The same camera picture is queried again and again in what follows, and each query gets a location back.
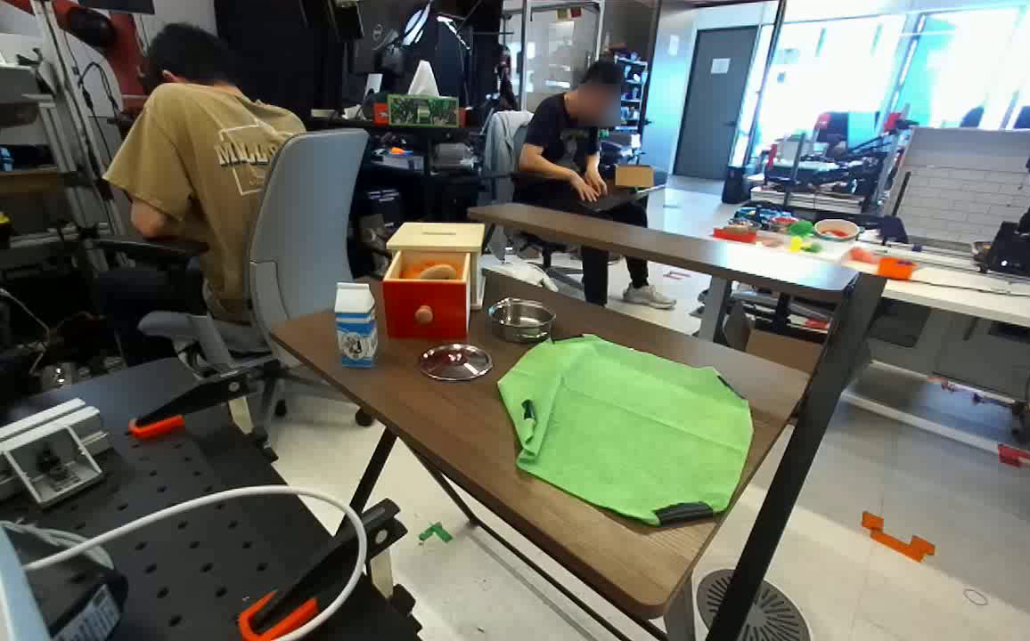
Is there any white blue milk carton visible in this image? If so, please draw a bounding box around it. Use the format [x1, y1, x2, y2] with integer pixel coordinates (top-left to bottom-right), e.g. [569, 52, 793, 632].
[331, 277, 381, 371]

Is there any wooden box with red drawer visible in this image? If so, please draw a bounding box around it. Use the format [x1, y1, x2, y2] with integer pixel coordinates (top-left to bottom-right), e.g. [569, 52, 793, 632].
[377, 216, 489, 346]

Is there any green microfiber towel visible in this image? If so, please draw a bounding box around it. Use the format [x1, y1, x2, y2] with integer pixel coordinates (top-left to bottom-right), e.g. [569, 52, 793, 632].
[496, 331, 760, 529]

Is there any green tissue box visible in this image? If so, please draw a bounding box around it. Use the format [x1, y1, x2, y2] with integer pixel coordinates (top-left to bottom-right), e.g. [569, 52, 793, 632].
[365, 58, 465, 130]

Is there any small metal bowl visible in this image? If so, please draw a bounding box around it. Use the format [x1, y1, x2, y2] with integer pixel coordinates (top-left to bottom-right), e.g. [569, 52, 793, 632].
[483, 296, 560, 347]

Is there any orange plastic toy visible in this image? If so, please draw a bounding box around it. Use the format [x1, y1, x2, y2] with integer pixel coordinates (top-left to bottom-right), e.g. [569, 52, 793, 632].
[404, 258, 469, 284]

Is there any long dark grey shelf board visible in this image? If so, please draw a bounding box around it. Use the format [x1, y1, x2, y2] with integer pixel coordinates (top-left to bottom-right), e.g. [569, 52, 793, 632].
[465, 200, 863, 303]

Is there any person in black shirt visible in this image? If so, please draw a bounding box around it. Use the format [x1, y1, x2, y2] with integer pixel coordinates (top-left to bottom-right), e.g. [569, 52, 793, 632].
[510, 58, 681, 313]

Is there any grey office chair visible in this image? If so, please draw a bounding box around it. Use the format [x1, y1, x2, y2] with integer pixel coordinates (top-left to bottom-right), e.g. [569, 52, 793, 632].
[134, 123, 374, 447]

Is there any grey door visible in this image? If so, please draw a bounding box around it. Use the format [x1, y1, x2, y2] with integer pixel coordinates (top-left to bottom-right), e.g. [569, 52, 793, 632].
[672, 23, 761, 183]

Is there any person in tan shirt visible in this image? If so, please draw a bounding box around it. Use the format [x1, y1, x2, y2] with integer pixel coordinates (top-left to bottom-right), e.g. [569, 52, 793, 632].
[98, 22, 308, 331]

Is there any small orange object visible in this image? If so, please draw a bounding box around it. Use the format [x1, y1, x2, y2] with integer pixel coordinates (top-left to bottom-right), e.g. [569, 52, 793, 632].
[874, 251, 919, 284]

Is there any white ribbed panel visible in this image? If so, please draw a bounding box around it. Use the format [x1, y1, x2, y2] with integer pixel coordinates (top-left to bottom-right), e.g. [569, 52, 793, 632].
[894, 123, 1030, 249]

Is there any black articulated stand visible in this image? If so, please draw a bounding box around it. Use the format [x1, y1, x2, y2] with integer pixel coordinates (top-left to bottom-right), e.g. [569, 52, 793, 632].
[976, 121, 1030, 277]

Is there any grey plastic device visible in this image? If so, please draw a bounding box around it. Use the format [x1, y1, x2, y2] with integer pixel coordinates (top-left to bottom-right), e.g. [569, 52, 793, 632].
[0, 511, 124, 641]

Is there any black clamp with orange handle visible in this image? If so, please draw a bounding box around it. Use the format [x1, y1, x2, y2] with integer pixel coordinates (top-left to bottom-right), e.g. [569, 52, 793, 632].
[124, 353, 285, 443]
[234, 493, 411, 641]

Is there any white cable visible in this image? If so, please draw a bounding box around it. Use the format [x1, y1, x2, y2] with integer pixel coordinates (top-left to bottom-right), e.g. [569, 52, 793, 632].
[19, 481, 370, 641]

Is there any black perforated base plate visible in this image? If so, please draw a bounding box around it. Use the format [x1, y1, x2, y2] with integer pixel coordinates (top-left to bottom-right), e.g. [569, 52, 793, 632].
[0, 353, 420, 641]

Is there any aluminium extrusion rail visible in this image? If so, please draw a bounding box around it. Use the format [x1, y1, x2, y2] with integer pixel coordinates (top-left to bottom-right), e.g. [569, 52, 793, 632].
[0, 395, 107, 511]

